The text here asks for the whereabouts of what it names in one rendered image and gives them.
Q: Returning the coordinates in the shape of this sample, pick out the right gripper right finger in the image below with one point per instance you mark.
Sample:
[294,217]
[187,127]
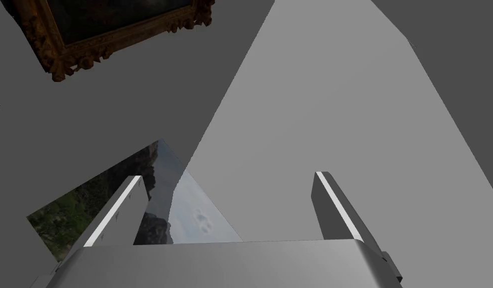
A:
[335,216]

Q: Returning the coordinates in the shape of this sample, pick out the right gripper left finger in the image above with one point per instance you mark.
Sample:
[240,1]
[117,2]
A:
[124,216]

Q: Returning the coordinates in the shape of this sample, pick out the gold framed dark painting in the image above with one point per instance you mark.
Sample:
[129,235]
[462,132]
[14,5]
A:
[110,28]

